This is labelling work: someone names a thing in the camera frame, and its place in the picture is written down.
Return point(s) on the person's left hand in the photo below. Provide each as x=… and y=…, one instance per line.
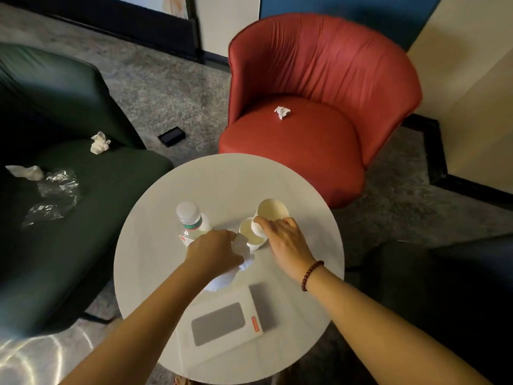
x=214, y=256

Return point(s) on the person's right hand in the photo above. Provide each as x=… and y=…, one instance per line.
x=288, y=248

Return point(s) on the white tissue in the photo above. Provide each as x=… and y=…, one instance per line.
x=224, y=280

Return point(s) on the white paper cup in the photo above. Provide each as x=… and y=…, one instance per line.
x=250, y=235
x=272, y=210

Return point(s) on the clear plastic water bottle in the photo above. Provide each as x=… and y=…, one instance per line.
x=188, y=214

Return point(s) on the white product box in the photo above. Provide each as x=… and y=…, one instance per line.
x=218, y=324

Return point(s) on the small black tray box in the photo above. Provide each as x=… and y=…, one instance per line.
x=172, y=137

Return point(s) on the clear plastic wrap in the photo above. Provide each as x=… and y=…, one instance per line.
x=56, y=192

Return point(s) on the person's right forearm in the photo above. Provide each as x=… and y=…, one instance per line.
x=392, y=336

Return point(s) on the red armchair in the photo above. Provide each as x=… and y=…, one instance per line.
x=300, y=156

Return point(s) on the dark green armchair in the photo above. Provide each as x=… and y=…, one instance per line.
x=60, y=256

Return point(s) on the white round table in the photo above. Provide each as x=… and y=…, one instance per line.
x=160, y=256

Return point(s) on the framed wall painting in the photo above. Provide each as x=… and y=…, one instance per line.
x=160, y=3

